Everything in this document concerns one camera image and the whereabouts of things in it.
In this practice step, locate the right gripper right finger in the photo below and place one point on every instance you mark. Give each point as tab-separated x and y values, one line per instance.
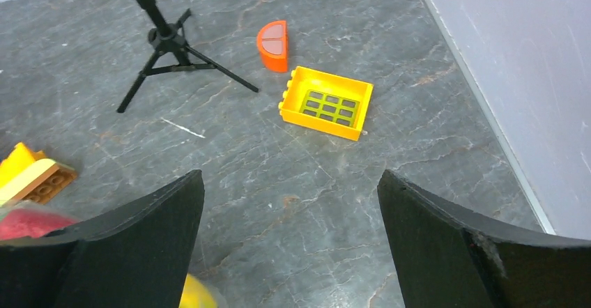
446	255

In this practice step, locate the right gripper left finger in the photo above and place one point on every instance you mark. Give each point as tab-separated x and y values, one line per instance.
136	255

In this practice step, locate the yellow bell pepper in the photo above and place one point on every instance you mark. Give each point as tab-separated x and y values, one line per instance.
196	295

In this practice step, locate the clear zip top bag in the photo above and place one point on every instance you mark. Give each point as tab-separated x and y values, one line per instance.
29	219

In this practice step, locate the multicolour toy brick stack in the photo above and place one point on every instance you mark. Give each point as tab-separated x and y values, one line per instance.
28	175

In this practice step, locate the yellow toy brick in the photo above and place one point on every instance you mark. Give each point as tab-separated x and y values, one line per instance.
326	102

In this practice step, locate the black microphone tripod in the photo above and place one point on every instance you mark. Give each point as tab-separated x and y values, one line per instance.
167	38

